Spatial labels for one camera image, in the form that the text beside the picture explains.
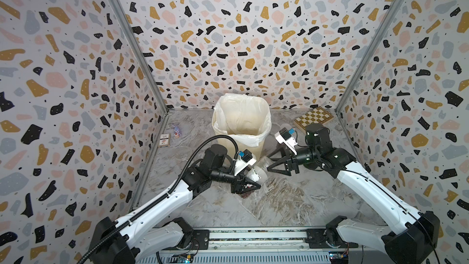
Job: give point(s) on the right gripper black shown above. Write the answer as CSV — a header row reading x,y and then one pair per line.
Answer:
x,y
291,164

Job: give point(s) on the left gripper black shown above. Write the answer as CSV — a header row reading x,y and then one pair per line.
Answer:
x,y
238,185

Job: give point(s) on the white lid tea jar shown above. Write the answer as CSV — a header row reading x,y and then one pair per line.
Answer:
x,y
258,175

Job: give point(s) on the white jar lid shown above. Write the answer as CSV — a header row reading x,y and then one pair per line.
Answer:
x,y
262,166

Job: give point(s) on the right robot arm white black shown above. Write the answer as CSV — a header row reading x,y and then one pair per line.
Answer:
x,y
409,236

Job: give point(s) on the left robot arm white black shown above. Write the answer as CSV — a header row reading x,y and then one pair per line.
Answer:
x,y
135,236

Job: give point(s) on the white plastic bin liner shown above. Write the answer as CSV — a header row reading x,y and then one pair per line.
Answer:
x,y
242,117

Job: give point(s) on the wooden chessboard box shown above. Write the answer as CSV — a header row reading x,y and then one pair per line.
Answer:
x,y
316,115

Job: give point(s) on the small card box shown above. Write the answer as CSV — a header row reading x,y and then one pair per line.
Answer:
x,y
164,140

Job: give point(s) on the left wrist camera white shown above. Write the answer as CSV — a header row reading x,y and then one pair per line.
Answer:
x,y
245,159

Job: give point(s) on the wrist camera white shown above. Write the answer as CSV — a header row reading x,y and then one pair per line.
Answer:
x,y
245,159
292,143

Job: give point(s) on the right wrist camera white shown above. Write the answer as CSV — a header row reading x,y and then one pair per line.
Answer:
x,y
292,143

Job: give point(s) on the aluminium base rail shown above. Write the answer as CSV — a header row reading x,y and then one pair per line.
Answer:
x,y
269,245

